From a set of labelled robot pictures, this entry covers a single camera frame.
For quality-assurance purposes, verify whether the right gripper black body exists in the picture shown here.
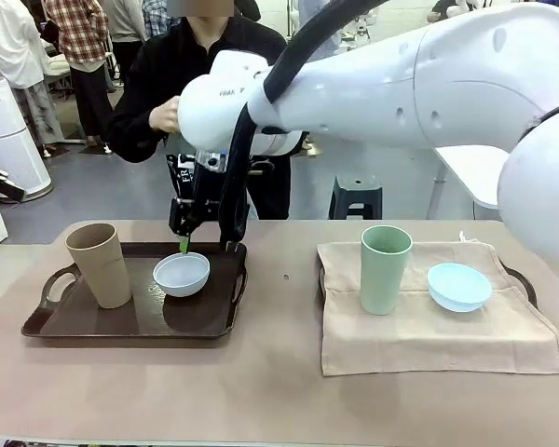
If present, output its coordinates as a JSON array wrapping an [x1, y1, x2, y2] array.
[[188, 169, 225, 221]]

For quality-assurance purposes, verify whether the whitish blue bowl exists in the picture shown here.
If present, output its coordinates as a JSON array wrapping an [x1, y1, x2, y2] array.
[[153, 252, 211, 299]]

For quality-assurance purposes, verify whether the person's right forearm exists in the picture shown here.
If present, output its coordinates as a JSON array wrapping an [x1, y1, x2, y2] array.
[[105, 104, 169, 164]]

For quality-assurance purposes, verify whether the dark brown serving tray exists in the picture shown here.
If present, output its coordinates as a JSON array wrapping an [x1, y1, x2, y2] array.
[[20, 240, 250, 349], [317, 263, 539, 311]]

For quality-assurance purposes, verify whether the beige cloth mat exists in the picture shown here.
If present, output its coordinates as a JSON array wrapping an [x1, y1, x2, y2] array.
[[316, 231, 559, 377]]

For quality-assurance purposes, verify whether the person's right hand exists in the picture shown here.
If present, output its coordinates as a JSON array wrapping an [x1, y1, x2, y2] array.
[[148, 95, 184, 135]]

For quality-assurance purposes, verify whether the tan brown tall cup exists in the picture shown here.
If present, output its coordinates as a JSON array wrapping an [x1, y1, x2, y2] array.
[[64, 223, 133, 310]]

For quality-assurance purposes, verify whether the person in black sweater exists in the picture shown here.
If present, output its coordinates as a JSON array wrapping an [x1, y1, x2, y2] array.
[[105, 0, 311, 221]]

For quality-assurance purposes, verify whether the black plastic stool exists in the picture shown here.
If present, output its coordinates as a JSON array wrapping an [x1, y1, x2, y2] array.
[[328, 174, 385, 221]]

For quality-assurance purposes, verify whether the white air purifier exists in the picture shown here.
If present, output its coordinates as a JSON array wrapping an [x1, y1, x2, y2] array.
[[0, 76, 55, 202]]

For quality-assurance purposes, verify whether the pale green tall cup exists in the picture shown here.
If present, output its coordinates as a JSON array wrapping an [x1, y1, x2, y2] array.
[[360, 225, 415, 316]]

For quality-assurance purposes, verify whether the bystander in plaid shirt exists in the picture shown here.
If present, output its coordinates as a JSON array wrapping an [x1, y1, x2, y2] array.
[[43, 0, 118, 156]]

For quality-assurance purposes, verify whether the bystander in white shirt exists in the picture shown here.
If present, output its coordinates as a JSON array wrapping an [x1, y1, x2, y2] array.
[[0, 0, 65, 157]]

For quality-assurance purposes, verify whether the white background table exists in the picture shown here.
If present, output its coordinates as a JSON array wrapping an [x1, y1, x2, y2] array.
[[426, 146, 503, 221]]

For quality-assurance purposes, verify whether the light blue bowl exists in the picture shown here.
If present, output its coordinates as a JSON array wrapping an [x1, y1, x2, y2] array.
[[427, 262, 494, 314]]

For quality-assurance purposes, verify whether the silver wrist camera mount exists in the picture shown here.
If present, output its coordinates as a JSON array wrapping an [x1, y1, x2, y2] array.
[[194, 148, 229, 174]]

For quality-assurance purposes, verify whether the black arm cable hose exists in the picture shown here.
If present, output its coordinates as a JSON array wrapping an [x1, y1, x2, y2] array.
[[217, 0, 389, 253]]

